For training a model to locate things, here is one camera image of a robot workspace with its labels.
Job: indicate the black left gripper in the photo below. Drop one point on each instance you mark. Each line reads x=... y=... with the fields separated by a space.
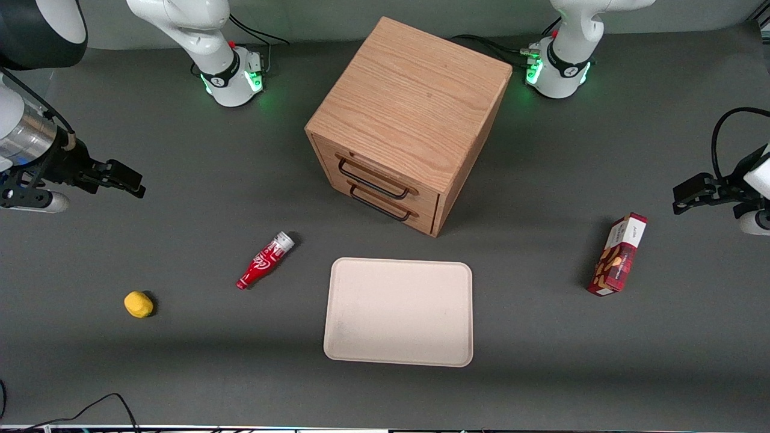
x=737 y=174

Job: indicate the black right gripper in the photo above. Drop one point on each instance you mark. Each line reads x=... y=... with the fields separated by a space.
x=67 y=165

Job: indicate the wooden drawer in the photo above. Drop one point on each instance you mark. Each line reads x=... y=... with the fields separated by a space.
x=361 y=162
x=421 y=219

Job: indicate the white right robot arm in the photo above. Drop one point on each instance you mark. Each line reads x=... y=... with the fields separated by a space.
x=180 y=24

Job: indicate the wooden drawer cabinet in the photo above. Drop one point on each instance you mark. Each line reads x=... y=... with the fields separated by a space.
x=415 y=90

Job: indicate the red cookie box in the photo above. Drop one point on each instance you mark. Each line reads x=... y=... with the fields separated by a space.
x=619 y=255

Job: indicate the yellow lemon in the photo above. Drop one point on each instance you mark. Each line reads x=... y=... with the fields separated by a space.
x=138 y=304

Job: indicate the red cola bottle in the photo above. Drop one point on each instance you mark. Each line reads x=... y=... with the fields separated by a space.
x=264 y=260

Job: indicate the beige plastic tray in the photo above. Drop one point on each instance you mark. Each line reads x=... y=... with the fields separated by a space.
x=398 y=311

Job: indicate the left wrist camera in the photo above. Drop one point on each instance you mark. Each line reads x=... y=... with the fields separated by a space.
x=755 y=224

